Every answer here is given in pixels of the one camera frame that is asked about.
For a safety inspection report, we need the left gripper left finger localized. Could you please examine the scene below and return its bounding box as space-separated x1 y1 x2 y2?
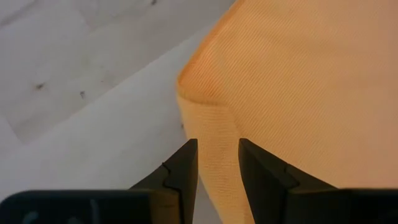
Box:
129 139 199 224

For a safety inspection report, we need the orange microfiber towel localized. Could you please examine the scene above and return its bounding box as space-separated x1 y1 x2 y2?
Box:
176 0 398 224

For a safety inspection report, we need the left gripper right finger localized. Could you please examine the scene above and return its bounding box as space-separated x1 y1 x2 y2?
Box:
238 138 338 224

